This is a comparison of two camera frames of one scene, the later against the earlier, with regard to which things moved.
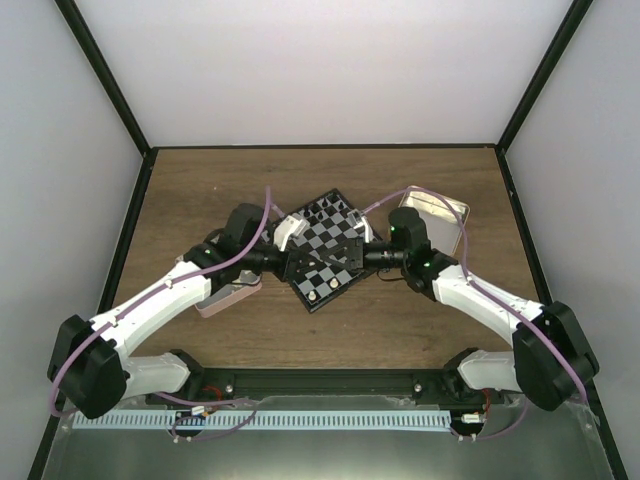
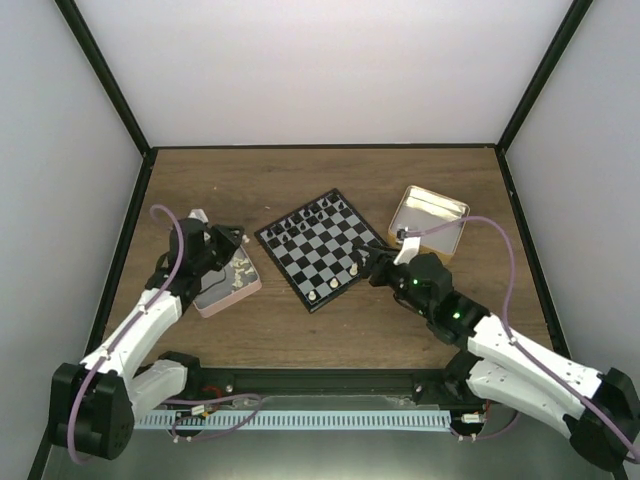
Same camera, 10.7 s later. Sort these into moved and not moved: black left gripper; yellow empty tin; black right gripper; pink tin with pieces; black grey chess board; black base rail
Moved: black right gripper; black left gripper
Not moved: pink tin with pieces; yellow empty tin; black base rail; black grey chess board
